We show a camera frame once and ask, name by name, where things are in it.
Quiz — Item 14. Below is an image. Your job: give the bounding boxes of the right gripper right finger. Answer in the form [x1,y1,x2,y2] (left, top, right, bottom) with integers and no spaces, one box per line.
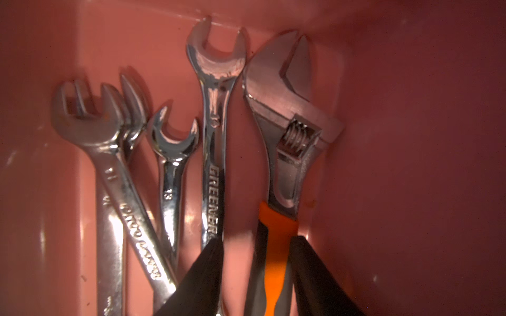
[289,236,364,316]

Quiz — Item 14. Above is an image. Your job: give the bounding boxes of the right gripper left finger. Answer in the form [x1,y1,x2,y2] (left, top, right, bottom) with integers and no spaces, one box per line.
[155,238,224,316]

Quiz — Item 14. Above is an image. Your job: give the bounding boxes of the pink plastic storage box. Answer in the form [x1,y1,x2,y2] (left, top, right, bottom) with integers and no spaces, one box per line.
[1,1,505,315]

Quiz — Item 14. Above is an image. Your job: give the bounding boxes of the small chrome combination wrench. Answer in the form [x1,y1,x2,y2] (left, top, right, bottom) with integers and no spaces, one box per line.
[146,106,200,270]

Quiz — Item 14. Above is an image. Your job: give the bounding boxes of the orange handled adjustable wrench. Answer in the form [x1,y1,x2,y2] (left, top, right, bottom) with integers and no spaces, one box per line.
[242,30,343,315]

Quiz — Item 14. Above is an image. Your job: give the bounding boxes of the large chrome wrench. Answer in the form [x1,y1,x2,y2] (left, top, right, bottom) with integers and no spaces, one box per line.
[96,71,148,315]

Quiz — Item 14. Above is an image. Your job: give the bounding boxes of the chrome end wrench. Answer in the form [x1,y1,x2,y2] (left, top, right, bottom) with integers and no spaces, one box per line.
[50,74,177,312]

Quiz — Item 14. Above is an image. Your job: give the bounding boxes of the long chrome combination wrench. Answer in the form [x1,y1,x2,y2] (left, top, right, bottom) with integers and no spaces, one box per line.
[187,17,246,249]

